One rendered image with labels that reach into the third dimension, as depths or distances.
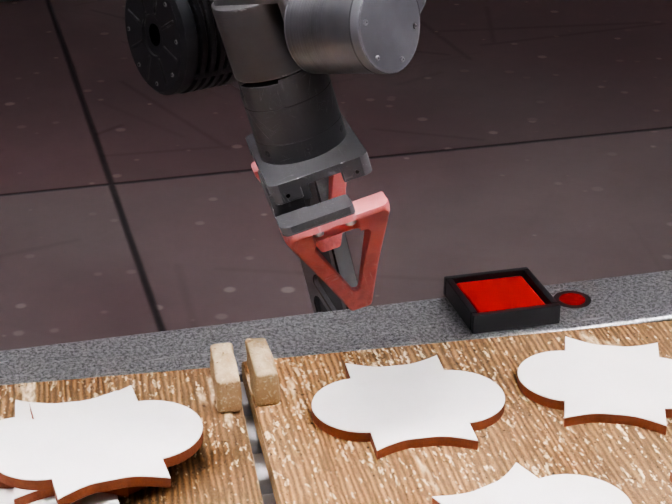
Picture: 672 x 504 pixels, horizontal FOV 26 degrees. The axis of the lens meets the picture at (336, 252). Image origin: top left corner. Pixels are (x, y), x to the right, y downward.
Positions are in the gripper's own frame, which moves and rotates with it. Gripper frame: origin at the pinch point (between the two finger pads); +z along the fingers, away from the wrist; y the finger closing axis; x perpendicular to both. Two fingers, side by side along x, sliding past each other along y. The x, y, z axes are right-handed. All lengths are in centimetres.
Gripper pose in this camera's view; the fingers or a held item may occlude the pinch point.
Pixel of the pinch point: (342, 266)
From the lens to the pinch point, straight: 97.2
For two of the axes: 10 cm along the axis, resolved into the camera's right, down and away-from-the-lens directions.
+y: -2.0, -3.9, 9.0
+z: 2.7, 8.6, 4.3
